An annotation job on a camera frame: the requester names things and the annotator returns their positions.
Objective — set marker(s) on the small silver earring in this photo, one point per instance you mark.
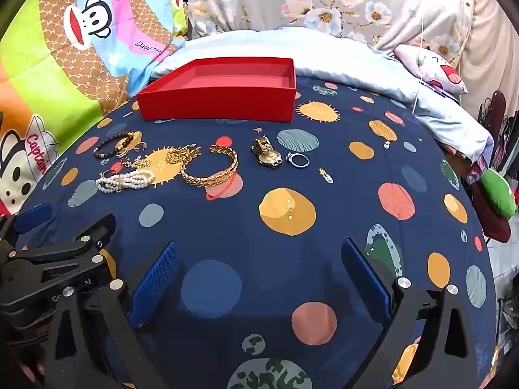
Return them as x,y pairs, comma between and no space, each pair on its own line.
141,146

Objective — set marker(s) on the light blue blanket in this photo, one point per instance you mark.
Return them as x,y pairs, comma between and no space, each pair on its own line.
348,60

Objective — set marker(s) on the grey floral blanket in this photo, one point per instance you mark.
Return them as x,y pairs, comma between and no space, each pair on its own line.
263,0

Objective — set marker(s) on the gold wrist watch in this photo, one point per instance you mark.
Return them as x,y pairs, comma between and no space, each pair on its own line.
268,157

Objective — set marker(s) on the colourful cartoon monkey blanket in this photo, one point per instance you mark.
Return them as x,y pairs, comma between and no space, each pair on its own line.
61,69

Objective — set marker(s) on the red cardboard box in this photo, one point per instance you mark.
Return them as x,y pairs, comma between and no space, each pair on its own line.
211,105

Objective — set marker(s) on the green cushion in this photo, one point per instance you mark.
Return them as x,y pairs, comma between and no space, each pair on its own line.
498,194

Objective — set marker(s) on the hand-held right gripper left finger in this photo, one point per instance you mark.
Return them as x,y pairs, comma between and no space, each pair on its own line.
154,285

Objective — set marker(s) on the maroon cloth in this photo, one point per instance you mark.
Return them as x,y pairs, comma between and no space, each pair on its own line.
492,225

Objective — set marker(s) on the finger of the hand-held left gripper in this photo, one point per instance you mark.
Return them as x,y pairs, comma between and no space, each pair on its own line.
34,216
87,247

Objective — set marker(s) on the beige cloth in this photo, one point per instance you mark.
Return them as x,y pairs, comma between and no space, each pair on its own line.
492,40

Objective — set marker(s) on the navy planet print blanket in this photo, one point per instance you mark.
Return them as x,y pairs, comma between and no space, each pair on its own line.
284,178

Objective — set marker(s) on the purple notebook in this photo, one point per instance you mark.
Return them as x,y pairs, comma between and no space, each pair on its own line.
442,88

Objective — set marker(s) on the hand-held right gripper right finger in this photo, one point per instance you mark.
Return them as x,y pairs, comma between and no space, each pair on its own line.
365,279

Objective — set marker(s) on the pink cartoon pillow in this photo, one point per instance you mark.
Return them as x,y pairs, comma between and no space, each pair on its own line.
429,67

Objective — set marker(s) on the black metal rack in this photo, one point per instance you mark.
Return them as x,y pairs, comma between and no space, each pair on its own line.
500,129

